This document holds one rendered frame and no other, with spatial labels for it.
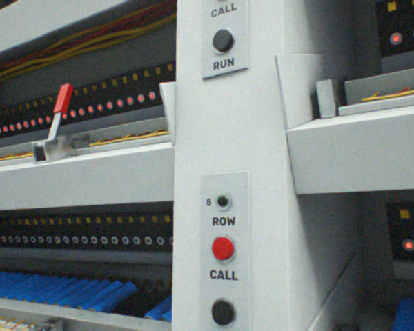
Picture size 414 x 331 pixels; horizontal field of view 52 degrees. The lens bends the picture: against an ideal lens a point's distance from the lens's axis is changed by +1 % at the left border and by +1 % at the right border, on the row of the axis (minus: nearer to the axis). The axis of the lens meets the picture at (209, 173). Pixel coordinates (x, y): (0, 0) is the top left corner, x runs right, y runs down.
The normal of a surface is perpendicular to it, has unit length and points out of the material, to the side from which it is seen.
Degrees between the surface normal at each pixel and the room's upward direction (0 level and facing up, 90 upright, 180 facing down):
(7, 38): 111
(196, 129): 90
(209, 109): 90
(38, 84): 90
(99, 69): 90
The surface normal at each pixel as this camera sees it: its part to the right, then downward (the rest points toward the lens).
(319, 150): -0.51, 0.23
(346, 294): 0.84, -0.07
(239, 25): -0.55, -0.12
